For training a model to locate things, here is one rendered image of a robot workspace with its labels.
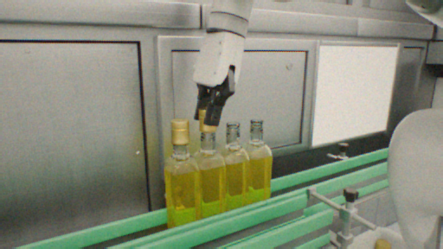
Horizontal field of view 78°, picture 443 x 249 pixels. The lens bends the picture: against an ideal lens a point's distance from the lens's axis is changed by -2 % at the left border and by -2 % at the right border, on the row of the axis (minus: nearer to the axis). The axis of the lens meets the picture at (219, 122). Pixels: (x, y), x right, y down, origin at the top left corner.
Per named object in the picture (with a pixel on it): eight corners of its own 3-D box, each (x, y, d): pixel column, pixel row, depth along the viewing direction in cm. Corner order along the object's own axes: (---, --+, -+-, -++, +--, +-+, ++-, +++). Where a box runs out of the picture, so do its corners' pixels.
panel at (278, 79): (381, 130, 111) (393, 42, 102) (388, 132, 108) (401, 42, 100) (161, 179, 69) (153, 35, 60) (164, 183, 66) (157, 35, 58)
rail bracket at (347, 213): (311, 215, 70) (316, 169, 67) (375, 256, 56) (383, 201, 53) (303, 219, 68) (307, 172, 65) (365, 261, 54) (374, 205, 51)
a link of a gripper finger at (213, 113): (209, 89, 51) (202, 124, 52) (218, 91, 49) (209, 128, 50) (224, 92, 53) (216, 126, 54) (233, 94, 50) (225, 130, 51)
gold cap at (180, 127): (167, 142, 53) (166, 119, 52) (182, 138, 55) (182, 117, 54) (178, 146, 50) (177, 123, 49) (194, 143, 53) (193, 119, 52)
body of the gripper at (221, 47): (197, 25, 55) (185, 80, 56) (223, 20, 46) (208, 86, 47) (229, 36, 59) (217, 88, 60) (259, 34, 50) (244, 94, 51)
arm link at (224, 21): (200, 15, 55) (196, 29, 55) (222, 9, 47) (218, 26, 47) (231, 27, 58) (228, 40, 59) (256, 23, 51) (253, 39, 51)
